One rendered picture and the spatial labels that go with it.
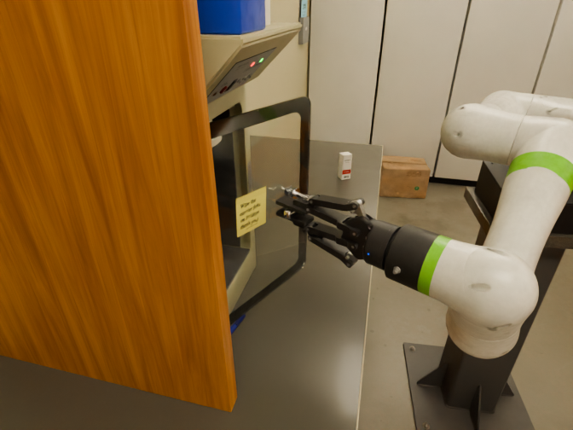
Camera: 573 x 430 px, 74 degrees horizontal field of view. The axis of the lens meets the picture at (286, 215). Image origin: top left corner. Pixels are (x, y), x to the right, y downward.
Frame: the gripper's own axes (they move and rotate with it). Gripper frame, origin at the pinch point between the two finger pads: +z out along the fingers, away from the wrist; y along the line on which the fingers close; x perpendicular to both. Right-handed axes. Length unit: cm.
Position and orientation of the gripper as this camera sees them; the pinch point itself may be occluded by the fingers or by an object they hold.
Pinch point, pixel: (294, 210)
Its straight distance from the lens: 71.4
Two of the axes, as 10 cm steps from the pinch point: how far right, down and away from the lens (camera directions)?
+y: 0.0, -8.7, -5.0
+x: -6.3, 3.8, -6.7
